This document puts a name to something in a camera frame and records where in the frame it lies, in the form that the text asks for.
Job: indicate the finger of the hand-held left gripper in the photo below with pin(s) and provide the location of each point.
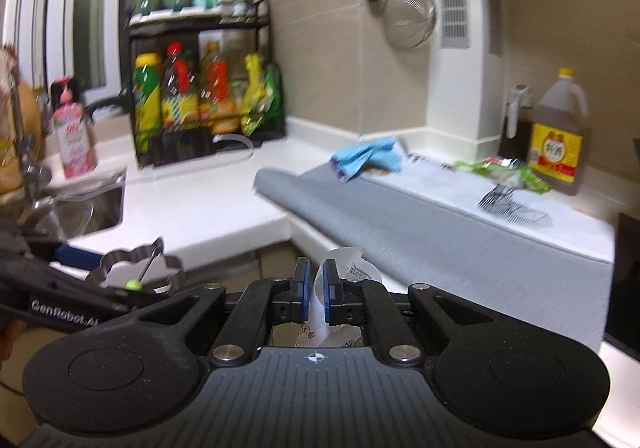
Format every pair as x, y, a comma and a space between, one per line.
75, 258
60, 283

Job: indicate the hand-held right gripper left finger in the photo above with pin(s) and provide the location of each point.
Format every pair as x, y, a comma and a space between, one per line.
302, 290

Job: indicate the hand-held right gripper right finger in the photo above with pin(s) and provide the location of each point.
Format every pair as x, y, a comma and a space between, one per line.
330, 293

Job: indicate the metal flower cookie cutter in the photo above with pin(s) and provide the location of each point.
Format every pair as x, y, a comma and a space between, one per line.
107, 264

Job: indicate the clear printed wrapper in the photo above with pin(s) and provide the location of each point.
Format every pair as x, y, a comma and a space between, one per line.
355, 263

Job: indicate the green-tipped stick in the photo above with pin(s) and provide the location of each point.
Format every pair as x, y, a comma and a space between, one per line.
133, 285

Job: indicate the person's left hand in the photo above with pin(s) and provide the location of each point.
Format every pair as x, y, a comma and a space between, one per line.
10, 343

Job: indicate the steel sink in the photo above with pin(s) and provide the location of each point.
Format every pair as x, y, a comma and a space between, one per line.
85, 215

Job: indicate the metal faucet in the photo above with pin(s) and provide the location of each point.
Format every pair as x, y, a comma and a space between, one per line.
35, 175

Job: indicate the grey mat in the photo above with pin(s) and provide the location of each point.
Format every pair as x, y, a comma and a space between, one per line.
400, 228

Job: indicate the pink soap bottle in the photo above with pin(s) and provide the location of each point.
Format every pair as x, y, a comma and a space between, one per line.
75, 138

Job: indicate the blue cloth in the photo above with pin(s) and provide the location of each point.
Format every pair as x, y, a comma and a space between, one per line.
367, 158

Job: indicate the wooden cutting board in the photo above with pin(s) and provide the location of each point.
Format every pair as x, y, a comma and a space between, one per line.
27, 118

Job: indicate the white geometric print mat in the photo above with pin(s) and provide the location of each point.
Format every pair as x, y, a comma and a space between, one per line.
440, 188

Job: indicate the yellow-green bottle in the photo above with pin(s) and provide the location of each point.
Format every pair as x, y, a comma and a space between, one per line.
147, 98

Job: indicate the red-capped bottle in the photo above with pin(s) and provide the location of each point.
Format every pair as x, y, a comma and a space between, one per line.
177, 98

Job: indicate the yellow-green packet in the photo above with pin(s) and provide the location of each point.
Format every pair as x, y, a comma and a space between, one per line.
257, 88

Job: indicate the green snack wrapper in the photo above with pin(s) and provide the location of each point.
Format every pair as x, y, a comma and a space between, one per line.
510, 175

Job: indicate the orange bottle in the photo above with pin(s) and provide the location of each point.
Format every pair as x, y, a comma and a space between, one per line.
214, 78

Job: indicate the dark sauce dispenser bottle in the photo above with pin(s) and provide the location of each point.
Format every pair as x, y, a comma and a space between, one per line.
515, 138

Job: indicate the window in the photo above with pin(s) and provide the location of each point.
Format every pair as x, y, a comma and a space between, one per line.
95, 3

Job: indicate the amber cooking wine jug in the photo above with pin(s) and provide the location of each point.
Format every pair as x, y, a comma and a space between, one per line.
555, 148

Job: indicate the green-capped jar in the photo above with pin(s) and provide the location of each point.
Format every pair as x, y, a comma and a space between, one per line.
242, 0

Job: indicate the black stove top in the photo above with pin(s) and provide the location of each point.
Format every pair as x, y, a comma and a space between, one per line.
627, 278

